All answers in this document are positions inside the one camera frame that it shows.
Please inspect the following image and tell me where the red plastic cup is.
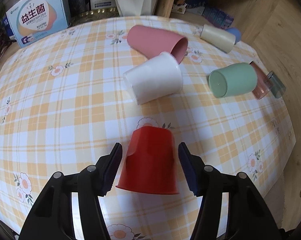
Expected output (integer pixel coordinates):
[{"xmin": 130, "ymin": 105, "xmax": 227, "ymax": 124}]
[{"xmin": 116, "ymin": 126, "xmax": 179, "ymax": 194}]

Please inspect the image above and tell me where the grey transparent cup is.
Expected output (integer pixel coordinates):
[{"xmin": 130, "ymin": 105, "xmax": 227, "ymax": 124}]
[{"xmin": 267, "ymin": 71, "xmax": 286, "ymax": 99}]

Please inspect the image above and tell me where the brown transparent cup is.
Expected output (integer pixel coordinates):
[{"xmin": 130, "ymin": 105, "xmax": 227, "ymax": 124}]
[{"xmin": 250, "ymin": 61, "xmax": 273, "ymax": 100}]

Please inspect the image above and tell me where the green plastic cup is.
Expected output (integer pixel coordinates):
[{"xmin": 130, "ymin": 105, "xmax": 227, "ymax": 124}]
[{"xmin": 208, "ymin": 63, "xmax": 257, "ymax": 98}]

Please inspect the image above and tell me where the white paper cup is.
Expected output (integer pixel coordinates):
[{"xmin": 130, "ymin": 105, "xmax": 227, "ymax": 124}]
[{"xmin": 123, "ymin": 51, "xmax": 183, "ymax": 105}]

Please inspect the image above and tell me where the cream plastic cup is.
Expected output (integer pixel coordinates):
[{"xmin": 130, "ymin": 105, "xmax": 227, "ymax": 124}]
[{"xmin": 200, "ymin": 24, "xmax": 236, "ymax": 53}]

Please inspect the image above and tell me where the blue plastic cup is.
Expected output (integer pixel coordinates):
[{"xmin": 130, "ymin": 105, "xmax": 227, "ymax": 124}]
[{"xmin": 226, "ymin": 28, "xmax": 242, "ymax": 44}]

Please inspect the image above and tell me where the pink plastic cup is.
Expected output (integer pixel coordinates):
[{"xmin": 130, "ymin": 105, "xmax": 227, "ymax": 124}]
[{"xmin": 127, "ymin": 25, "xmax": 188, "ymax": 63}]

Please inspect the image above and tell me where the yellow plaid tablecloth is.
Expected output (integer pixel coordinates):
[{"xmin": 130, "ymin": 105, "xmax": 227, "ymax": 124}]
[{"xmin": 0, "ymin": 16, "xmax": 296, "ymax": 232}]

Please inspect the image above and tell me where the purple blue small box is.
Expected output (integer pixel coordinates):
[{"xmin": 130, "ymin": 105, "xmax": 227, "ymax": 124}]
[{"xmin": 202, "ymin": 7, "xmax": 234, "ymax": 29}]

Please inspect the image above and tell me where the light blue probiotic box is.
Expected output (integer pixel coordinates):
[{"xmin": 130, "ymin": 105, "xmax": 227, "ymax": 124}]
[{"xmin": 6, "ymin": 0, "xmax": 71, "ymax": 48}]

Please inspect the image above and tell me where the gold round tray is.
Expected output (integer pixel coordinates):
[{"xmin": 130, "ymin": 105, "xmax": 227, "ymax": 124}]
[{"xmin": 70, "ymin": 7, "xmax": 119, "ymax": 27}]

